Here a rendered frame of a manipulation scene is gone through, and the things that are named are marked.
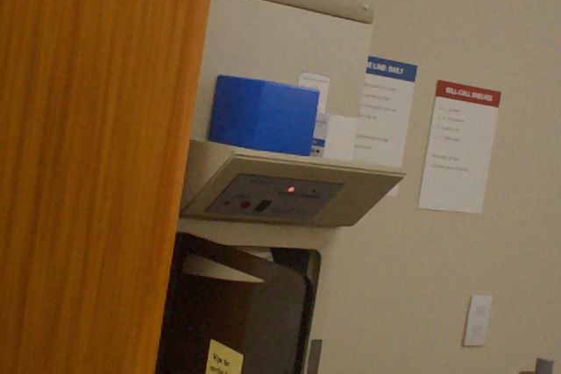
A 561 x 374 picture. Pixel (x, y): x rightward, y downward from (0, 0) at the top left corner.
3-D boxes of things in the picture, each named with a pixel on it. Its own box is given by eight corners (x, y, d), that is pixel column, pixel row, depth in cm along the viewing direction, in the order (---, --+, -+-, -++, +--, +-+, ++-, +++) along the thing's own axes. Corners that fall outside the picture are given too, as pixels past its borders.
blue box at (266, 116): (206, 140, 159) (216, 74, 159) (263, 147, 166) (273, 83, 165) (253, 150, 152) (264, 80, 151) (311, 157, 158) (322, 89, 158)
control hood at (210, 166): (167, 211, 158) (179, 137, 157) (343, 224, 179) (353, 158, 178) (220, 227, 149) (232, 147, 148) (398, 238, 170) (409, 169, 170)
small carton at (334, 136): (301, 152, 167) (308, 110, 167) (330, 157, 170) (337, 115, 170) (323, 157, 163) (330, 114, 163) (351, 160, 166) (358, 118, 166)
